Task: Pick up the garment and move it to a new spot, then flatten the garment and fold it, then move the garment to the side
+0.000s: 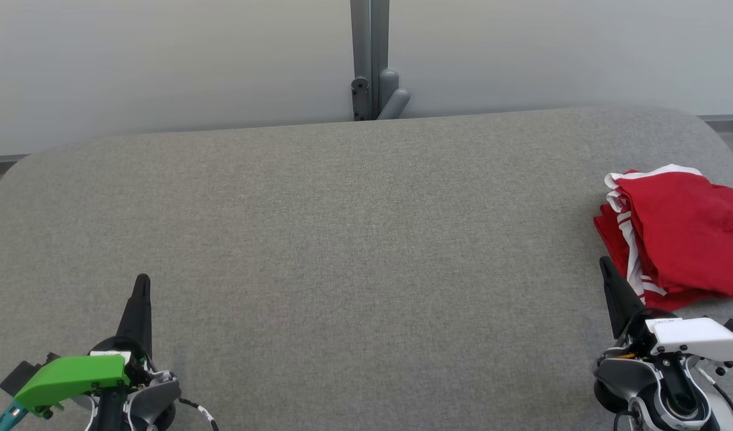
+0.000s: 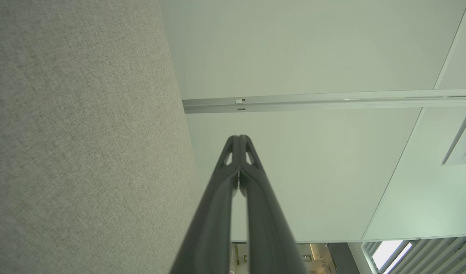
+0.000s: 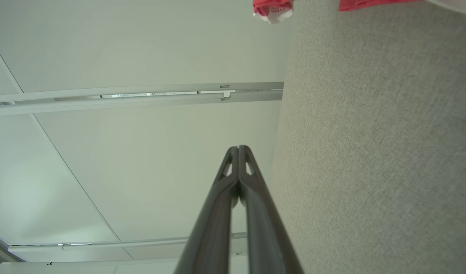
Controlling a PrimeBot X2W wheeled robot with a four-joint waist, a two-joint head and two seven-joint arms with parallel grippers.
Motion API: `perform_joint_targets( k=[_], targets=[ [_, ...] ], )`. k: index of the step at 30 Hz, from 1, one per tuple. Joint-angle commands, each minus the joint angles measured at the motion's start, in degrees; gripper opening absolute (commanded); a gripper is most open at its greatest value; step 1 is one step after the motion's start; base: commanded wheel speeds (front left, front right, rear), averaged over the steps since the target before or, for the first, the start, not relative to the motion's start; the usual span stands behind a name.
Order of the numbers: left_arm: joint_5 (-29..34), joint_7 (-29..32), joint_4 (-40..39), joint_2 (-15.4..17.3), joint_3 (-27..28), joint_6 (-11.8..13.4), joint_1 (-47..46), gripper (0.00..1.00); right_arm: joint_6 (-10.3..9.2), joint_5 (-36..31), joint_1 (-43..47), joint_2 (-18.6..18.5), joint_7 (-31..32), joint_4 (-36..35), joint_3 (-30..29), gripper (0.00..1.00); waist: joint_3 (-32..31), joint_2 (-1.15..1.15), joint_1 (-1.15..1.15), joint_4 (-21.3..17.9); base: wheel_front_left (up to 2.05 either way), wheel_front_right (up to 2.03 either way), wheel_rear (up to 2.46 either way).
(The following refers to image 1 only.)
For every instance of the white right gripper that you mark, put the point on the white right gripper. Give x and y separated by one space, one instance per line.
695 335

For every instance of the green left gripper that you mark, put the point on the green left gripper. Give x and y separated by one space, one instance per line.
73 377

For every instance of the red white-striped shorts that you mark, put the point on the red white-striped shorts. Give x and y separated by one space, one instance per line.
689 233

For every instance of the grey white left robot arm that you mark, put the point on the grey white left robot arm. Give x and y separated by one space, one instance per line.
154 395

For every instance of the dark grey post bracket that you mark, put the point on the dark grey post bracket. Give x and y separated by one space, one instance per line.
360 99

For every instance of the grey cylindrical post pipes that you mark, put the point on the grey cylindrical post pipes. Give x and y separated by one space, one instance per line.
390 90

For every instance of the grey metal wall post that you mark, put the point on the grey metal wall post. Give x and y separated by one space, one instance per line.
369 36

